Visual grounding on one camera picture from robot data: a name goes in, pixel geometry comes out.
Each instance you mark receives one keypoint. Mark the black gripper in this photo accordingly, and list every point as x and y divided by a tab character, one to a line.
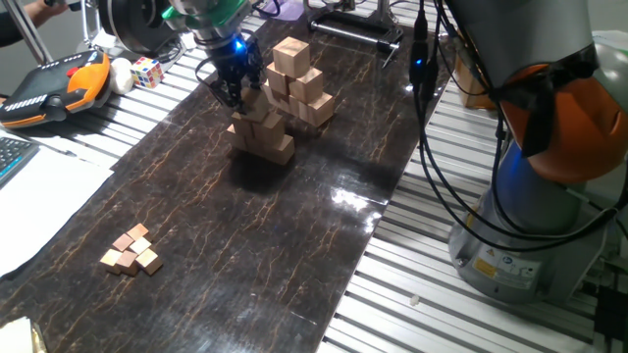
235	61

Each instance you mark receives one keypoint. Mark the black handheld controller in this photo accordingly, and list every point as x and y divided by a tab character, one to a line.
66	4

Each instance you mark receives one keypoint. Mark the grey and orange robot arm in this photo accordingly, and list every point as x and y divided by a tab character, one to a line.
515	39

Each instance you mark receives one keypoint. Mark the forearm in black sleeve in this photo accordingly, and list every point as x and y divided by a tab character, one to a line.
12	29

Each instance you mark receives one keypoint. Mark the cardboard box with wood blocks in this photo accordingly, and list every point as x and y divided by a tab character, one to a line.
468	88

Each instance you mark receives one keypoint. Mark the operator hand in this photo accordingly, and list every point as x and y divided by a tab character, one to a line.
44	9

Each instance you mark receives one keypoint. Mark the large wooden cube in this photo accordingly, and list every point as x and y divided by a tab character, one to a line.
277	78
271	95
292	56
306	85
289	105
318	110

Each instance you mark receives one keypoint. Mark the purple plastic bag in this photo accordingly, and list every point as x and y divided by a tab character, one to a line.
289	10

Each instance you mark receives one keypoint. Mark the colourful puzzle cube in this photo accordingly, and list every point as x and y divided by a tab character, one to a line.
147	72

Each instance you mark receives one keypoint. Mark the white rounded object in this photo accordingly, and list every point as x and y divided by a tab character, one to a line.
120	76

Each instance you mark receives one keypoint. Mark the black filament spool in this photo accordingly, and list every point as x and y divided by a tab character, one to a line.
137	22

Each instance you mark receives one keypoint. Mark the small wooden cube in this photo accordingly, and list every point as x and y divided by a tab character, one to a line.
110	260
122	241
127	262
141	245
139	230
149	260

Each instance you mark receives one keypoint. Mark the dark marble pattern mat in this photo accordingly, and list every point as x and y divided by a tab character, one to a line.
245	274

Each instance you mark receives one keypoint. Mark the black orange teach pendant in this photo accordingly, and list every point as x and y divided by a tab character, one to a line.
44	93

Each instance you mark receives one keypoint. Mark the white paper sheets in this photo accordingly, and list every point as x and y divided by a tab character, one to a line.
49	206

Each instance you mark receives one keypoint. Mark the black computer keyboard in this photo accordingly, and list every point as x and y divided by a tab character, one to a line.
12	157

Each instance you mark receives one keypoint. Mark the gold and white box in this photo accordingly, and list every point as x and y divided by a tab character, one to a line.
15	336

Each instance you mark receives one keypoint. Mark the black metal frame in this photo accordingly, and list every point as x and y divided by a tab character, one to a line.
353	34

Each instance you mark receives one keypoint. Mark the aluminium extrusion post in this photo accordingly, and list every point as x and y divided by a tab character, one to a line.
27	29

